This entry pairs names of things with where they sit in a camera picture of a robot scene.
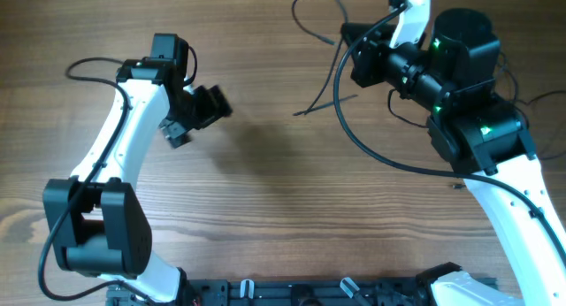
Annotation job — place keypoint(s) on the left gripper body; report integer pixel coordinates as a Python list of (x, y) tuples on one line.
[(200, 110)]

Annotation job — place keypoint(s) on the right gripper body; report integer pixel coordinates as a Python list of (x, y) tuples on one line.
[(376, 70)]

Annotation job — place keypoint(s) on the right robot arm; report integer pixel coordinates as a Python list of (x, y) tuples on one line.
[(483, 137)]

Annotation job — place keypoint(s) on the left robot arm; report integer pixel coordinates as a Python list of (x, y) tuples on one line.
[(97, 225)]

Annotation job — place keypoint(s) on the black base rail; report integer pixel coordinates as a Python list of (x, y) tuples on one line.
[(385, 291)]

